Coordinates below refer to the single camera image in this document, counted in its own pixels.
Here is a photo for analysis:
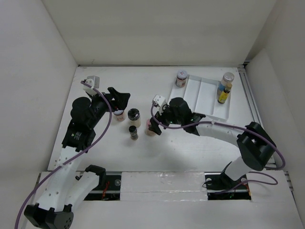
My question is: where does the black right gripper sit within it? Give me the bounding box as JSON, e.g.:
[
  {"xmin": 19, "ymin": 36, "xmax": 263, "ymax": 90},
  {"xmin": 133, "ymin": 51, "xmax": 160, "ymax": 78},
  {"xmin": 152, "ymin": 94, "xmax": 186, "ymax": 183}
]
[{"xmin": 148, "ymin": 103, "xmax": 183, "ymax": 135}]

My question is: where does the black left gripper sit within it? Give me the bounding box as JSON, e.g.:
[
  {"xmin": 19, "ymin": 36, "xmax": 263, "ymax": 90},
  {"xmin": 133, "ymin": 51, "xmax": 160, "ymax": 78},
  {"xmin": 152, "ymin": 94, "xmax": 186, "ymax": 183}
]
[{"xmin": 88, "ymin": 87, "xmax": 130, "ymax": 128}]

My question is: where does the pink cap spice bottle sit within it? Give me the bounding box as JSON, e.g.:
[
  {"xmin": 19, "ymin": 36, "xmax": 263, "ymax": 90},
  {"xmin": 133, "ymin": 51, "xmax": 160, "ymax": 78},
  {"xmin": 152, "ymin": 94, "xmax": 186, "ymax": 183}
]
[{"xmin": 145, "ymin": 119, "xmax": 156, "ymax": 136}]

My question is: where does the white lid pink salt jar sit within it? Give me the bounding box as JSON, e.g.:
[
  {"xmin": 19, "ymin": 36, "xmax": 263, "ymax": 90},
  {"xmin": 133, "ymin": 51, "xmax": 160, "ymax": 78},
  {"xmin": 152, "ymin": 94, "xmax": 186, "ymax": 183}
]
[{"xmin": 113, "ymin": 110, "xmax": 126, "ymax": 122}]

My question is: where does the black grinder top salt jar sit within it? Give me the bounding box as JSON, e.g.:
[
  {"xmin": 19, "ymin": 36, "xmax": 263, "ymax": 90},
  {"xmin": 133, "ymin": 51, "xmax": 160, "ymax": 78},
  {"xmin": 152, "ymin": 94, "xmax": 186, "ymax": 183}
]
[{"xmin": 127, "ymin": 108, "xmax": 141, "ymax": 128}]

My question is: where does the small black cap pepper bottle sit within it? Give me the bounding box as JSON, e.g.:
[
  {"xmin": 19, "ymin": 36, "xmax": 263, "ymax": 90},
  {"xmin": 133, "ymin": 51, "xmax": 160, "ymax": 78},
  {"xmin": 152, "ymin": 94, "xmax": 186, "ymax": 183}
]
[{"xmin": 129, "ymin": 125, "xmax": 138, "ymax": 140}]

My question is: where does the white lid brown spice jar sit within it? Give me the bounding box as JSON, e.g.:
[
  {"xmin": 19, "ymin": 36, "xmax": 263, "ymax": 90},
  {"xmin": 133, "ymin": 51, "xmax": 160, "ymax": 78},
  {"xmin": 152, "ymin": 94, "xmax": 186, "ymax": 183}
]
[{"xmin": 176, "ymin": 70, "xmax": 188, "ymax": 87}]

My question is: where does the gold cap yellow label bottle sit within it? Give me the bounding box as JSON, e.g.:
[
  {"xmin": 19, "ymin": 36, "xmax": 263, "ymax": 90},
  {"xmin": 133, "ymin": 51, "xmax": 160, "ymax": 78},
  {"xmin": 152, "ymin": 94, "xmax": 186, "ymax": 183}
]
[{"xmin": 217, "ymin": 83, "xmax": 232, "ymax": 104}]

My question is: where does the silver lid blue label shaker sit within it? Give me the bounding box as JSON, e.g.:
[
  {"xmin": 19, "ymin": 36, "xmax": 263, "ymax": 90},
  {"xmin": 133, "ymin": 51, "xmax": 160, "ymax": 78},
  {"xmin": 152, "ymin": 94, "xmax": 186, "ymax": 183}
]
[{"xmin": 217, "ymin": 72, "xmax": 234, "ymax": 95}]

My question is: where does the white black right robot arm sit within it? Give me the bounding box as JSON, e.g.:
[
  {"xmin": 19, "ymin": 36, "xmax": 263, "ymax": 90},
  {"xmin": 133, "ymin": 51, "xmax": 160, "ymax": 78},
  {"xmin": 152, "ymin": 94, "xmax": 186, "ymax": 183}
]
[{"xmin": 149, "ymin": 95, "xmax": 277, "ymax": 195}]

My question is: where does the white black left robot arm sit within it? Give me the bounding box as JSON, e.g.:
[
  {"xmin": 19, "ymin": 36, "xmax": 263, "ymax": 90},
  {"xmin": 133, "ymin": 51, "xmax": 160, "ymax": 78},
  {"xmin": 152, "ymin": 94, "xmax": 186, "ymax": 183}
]
[{"xmin": 24, "ymin": 85, "xmax": 131, "ymax": 229}]

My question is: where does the white divided plastic tray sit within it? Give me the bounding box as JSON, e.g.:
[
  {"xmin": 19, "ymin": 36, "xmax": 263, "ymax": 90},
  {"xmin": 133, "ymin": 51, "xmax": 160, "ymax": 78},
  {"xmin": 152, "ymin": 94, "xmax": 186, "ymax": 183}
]
[{"xmin": 168, "ymin": 75, "xmax": 231, "ymax": 122}]

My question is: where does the white foam board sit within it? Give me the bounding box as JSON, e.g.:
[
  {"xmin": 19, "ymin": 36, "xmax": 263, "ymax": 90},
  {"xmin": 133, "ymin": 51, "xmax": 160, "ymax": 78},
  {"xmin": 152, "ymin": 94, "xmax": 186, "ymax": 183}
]
[{"xmin": 120, "ymin": 171, "xmax": 208, "ymax": 202}]

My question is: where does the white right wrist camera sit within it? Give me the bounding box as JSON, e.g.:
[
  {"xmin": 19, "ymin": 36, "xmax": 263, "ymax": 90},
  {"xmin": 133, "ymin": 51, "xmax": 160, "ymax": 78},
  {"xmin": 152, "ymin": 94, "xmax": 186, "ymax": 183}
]
[{"xmin": 152, "ymin": 94, "xmax": 167, "ymax": 114}]

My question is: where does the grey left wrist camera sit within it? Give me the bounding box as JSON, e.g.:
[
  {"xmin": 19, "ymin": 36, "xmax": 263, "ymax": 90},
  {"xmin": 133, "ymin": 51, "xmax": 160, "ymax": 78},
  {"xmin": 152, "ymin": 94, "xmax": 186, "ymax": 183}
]
[{"xmin": 83, "ymin": 75, "xmax": 100, "ymax": 95}]

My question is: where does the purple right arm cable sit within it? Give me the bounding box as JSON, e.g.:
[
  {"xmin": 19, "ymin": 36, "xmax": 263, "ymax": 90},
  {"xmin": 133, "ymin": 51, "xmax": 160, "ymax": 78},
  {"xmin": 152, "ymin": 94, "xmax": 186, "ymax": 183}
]
[{"xmin": 151, "ymin": 103, "xmax": 286, "ymax": 194}]

